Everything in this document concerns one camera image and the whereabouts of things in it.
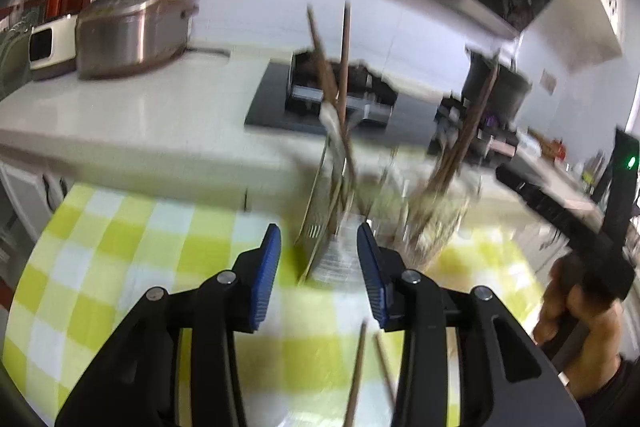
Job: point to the person's right hand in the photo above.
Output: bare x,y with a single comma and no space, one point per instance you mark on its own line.
595,347

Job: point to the black cooking pot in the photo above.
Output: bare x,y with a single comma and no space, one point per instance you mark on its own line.
510,92

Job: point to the small red container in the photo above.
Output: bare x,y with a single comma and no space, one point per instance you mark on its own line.
560,151

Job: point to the wall outlet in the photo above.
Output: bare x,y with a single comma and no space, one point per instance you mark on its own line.
548,82

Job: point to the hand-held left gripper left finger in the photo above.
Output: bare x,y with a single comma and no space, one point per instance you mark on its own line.
264,277

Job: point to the black induction cooktop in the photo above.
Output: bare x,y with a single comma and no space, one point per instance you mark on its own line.
267,107

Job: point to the silver rice cooker cream lid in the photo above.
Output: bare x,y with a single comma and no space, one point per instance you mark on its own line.
130,37

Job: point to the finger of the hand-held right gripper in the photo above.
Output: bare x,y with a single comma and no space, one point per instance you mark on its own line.
560,222

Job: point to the black box appliance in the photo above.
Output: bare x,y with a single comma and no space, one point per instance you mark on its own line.
305,77

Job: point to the small white kitchen appliance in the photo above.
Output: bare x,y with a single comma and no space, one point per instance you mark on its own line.
50,44

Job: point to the dark brown wooden chopstick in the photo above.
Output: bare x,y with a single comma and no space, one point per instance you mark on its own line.
442,177
462,142
322,62
344,57
485,102
385,377
356,372

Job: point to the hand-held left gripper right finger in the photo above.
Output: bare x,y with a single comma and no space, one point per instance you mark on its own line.
372,277

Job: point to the white kitchen counter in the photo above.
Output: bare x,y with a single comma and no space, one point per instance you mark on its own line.
150,117

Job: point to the green white checked tablecloth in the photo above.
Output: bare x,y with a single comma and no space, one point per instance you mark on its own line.
150,247

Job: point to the person's right forearm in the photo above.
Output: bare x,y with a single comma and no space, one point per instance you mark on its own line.
617,389

